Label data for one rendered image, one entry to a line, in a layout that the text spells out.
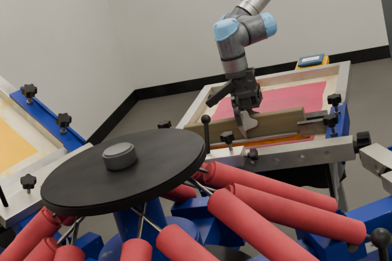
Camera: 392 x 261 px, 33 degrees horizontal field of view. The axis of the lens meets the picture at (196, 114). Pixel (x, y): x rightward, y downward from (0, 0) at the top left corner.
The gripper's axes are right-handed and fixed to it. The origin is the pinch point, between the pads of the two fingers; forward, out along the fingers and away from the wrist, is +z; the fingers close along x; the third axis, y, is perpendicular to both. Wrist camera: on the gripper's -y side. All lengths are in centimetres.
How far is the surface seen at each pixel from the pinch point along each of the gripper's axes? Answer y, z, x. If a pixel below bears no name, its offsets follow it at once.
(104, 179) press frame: -1, -31, -90
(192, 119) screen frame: -25.3, 2.8, 25.9
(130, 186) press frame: 6, -31, -94
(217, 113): -18.4, 5.4, 34.8
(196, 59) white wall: -133, 73, 368
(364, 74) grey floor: 11, 101, 336
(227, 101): -17, 5, 47
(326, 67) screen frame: 21, 2, 57
